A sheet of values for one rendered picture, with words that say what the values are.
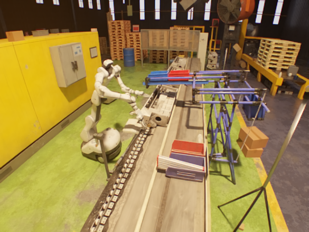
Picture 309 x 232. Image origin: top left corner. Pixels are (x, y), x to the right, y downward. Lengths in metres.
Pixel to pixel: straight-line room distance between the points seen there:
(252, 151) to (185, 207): 2.02
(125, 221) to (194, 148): 0.97
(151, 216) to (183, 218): 0.24
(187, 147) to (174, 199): 0.60
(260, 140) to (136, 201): 2.32
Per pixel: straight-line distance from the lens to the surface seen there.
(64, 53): 3.65
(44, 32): 4.74
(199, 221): 1.43
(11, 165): 3.40
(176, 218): 1.41
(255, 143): 3.18
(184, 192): 1.54
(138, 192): 1.53
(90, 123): 2.74
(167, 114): 2.21
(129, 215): 1.42
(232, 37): 8.74
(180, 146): 1.85
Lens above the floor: 1.98
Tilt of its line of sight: 29 degrees down
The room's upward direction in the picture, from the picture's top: straight up
